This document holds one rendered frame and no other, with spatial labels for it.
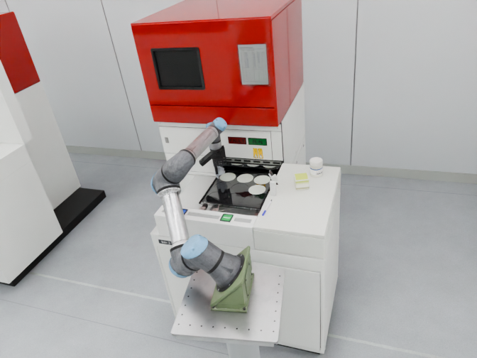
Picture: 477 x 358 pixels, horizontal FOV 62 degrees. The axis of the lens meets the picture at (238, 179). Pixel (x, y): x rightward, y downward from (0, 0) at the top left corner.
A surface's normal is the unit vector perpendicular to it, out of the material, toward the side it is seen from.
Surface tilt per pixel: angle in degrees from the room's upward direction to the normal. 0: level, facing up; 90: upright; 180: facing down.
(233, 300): 90
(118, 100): 90
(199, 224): 90
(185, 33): 90
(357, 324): 0
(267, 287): 0
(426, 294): 0
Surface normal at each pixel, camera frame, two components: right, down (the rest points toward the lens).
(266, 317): -0.11, -0.84
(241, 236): -0.32, 0.53
